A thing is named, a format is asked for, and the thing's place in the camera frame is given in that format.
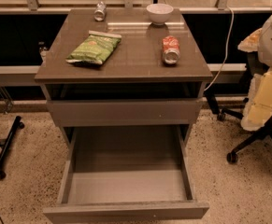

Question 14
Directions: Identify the grey top drawer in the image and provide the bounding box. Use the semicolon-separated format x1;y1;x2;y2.
47;99;202;127

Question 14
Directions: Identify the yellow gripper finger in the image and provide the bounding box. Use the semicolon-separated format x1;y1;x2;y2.
237;28;262;52
241;68;272;131

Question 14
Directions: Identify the black wheeled stand base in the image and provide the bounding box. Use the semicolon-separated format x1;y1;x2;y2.
0;116;24;179

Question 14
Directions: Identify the red soda can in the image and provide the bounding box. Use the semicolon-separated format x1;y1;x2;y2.
162;35;180;64

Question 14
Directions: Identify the open grey middle drawer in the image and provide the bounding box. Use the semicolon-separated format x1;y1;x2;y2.
43;125;209;224

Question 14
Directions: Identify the white bowl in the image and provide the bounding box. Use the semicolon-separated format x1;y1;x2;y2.
146;4;174;25

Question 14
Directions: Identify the grey drawer cabinet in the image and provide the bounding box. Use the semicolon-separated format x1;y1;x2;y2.
36;8;212;142

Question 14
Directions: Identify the white cable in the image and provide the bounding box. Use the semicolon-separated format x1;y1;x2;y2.
203;7;236;92

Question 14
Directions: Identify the silver soda can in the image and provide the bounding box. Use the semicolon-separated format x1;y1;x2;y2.
94;2;107;21

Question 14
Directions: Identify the green jalapeno chip bag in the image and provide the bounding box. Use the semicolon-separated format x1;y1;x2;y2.
66;31;122;65

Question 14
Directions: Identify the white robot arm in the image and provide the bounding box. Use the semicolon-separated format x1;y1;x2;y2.
237;15;272;131

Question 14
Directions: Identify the black office chair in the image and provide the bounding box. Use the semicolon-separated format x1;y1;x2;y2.
204;51;272;165

